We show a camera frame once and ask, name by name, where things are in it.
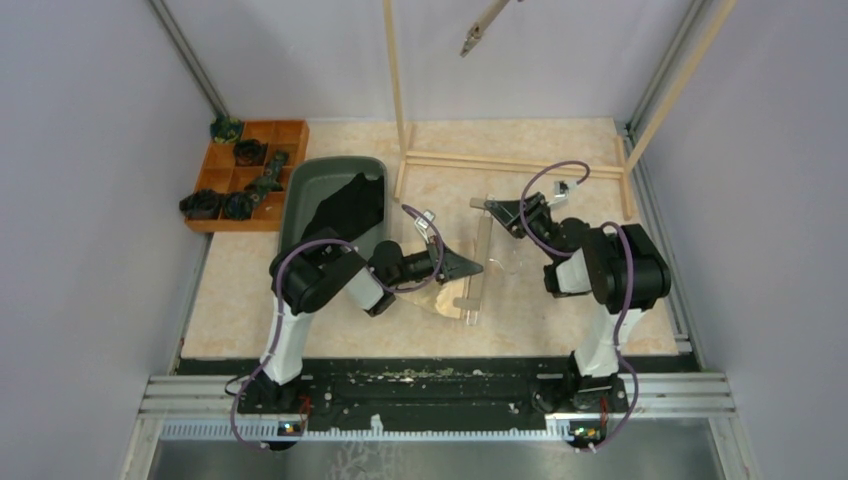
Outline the beige clip hanger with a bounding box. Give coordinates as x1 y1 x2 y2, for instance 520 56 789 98
453 194 523 326

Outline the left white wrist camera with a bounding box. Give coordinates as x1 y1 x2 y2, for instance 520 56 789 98
414 210 440 243

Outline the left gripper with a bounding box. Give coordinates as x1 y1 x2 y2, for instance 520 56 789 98
388 235 484 289

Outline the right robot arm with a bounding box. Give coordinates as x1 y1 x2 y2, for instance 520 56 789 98
483 193 672 412

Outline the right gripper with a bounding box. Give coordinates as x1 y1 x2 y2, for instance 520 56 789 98
486 192 562 263

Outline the beige cotton underwear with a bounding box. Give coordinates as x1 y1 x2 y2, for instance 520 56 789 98
399 240 475 320

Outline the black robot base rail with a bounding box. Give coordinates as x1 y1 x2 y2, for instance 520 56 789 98
237 356 629 433

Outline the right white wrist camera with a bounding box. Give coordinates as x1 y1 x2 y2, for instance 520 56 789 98
549 180 579 208

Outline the dark green plastic bin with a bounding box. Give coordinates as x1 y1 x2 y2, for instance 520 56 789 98
277 156 389 258

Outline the black garment in bin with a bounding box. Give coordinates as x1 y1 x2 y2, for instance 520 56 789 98
301 173 385 242

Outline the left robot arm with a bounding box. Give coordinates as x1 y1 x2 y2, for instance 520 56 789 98
260 228 484 414

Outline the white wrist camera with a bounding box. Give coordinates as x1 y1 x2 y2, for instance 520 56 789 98
549 180 579 208
414 210 440 243

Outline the orange compartment tray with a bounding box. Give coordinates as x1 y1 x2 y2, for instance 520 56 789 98
184 119 310 233

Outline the wooden clothes rack frame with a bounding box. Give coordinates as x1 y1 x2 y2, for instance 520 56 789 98
379 1 735 219

